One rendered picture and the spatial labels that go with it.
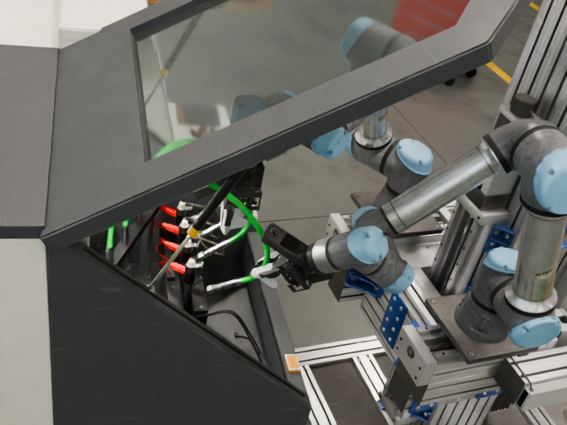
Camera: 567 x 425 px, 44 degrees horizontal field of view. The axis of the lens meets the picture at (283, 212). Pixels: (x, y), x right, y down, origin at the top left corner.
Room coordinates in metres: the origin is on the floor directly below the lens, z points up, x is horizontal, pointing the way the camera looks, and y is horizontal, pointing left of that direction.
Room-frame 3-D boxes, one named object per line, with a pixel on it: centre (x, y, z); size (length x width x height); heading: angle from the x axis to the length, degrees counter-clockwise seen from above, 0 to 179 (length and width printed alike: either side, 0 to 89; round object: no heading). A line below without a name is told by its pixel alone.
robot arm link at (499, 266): (1.39, -0.58, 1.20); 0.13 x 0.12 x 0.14; 16
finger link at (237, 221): (1.33, 0.11, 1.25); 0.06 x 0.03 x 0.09; 109
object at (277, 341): (1.40, -0.02, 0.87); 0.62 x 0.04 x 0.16; 20
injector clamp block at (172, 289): (1.43, 0.24, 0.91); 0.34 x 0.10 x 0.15; 20
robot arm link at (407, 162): (1.84, -0.34, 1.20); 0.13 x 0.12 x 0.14; 58
